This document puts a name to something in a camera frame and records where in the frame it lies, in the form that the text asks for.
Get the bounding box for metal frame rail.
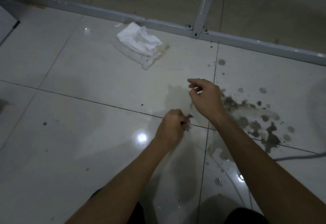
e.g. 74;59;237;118
0;0;326;67

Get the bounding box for grey metal post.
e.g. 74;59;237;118
191;0;221;38

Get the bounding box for grey cable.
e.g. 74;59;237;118
274;151;326;162

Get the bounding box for person's right forearm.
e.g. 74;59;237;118
211;111;326;224

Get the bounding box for clear pack of white tissues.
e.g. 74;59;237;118
111;22;170;71

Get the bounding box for person's right hand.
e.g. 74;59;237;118
187;78;227;122

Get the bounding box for white cabinet panel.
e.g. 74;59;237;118
0;4;20;45

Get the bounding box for white tissue sheet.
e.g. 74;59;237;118
180;114;195;131

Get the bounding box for black trousers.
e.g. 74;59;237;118
90;187;269;224

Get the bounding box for person's left hand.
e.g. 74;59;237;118
155;108;192;150

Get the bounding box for person's left forearm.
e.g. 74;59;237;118
65;138;176;224

